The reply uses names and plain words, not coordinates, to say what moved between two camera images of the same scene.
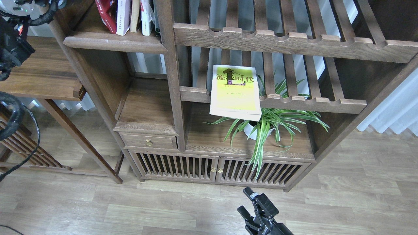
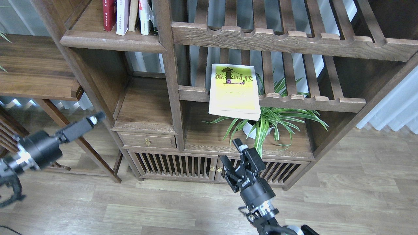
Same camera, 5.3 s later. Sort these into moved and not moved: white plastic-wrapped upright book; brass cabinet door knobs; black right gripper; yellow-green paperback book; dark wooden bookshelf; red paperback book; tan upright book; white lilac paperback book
Moved: red paperback book; black right gripper
Not moved: brass cabinet door knobs; tan upright book; dark wooden bookshelf; yellow-green paperback book; white lilac paperback book; white plastic-wrapped upright book
